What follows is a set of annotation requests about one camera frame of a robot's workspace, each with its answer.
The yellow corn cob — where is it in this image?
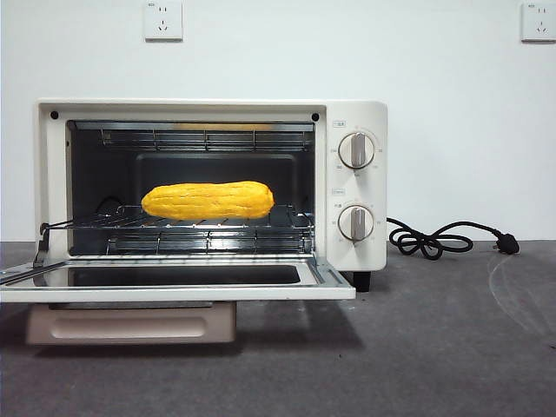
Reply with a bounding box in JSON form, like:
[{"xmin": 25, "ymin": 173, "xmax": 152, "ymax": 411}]
[{"xmin": 140, "ymin": 180, "xmax": 276, "ymax": 220}]

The glass oven door with handle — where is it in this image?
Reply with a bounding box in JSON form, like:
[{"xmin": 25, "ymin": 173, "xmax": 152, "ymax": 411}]
[{"xmin": 0, "ymin": 222, "xmax": 358, "ymax": 347}]

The cream oven knob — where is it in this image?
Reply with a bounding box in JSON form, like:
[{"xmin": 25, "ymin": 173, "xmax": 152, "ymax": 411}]
[
  {"xmin": 337, "ymin": 204, "xmax": 375, "ymax": 242},
  {"xmin": 337, "ymin": 132, "xmax": 377, "ymax": 170}
]

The cream Toshiba toaster oven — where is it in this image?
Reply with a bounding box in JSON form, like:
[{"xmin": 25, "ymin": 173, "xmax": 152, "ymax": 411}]
[{"xmin": 33, "ymin": 97, "xmax": 389, "ymax": 294}]

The metal wire oven rack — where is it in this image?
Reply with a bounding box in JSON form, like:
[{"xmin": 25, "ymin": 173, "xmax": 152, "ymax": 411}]
[{"xmin": 97, "ymin": 202, "xmax": 316, "ymax": 231}]

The white wall socket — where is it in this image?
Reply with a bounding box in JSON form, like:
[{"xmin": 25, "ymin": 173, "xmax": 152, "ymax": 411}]
[
  {"xmin": 520, "ymin": 3, "xmax": 556, "ymax": 44},
  {"xmin": 144, "ymin": 1, "xmax": 184, "ymax": 43}
]

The black power cable with plug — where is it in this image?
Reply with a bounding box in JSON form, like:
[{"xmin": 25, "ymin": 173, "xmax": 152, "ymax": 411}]
[{"xmin": 386, "ymin": 216, "xmax": 521, "ymax": 262}]

